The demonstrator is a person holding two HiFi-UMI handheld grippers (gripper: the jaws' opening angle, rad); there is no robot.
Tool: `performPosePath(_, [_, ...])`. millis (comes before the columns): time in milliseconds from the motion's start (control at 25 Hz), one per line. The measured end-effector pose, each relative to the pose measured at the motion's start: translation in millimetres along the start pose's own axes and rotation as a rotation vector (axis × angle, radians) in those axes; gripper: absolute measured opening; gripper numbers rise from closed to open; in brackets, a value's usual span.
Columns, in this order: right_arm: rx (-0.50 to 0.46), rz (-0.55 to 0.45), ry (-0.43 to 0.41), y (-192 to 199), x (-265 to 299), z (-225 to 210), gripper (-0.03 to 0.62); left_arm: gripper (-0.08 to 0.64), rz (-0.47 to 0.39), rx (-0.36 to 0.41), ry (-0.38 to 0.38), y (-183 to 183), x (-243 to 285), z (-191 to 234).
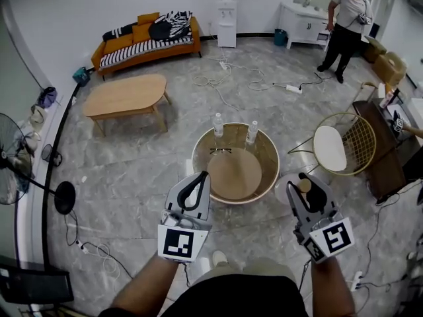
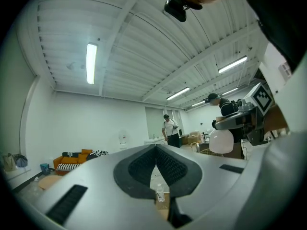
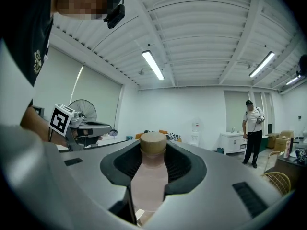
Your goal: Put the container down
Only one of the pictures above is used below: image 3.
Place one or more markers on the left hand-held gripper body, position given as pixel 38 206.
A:
pixel 60 120

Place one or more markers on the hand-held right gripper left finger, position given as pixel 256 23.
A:
pixel 72 188

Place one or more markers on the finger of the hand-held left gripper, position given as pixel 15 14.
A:
pixel 96 128

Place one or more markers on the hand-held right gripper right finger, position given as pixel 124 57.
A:
pixel 216 200

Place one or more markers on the small beige round object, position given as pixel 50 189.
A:
pixel 149 176

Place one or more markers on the person's left forearm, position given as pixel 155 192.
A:
pixel 36 123

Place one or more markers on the black standing fan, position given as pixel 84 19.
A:
pixel 82 110

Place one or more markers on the teal basket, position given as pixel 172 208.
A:
pixel 130 137

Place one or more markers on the teal waste bin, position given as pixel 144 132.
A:
pixel 220 151

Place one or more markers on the white cabinet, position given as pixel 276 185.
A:
pixel 231 142

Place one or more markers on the white water dispenser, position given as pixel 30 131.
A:
pixel 195 135

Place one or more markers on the dark green tub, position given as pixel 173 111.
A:
pixel 265 142

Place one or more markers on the cardboard box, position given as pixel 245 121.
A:
pixel 285 138
pixel 272 140

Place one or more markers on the long ceiling light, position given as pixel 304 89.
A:
pixel 293 80
pixel 262 64
pixel 153 65

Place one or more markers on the pink bottle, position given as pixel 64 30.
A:
pixel 286 148

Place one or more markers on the person's black shirt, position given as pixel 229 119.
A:
pixel 24 32

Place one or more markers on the idle hand-held gripper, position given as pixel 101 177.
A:
pixel 300 155

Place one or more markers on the person's head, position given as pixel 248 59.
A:
pixel 81 1

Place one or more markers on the gold frame chair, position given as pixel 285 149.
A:
pixel 272 152

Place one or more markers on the black head-mounted camera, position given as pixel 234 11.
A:
pixel 116 15

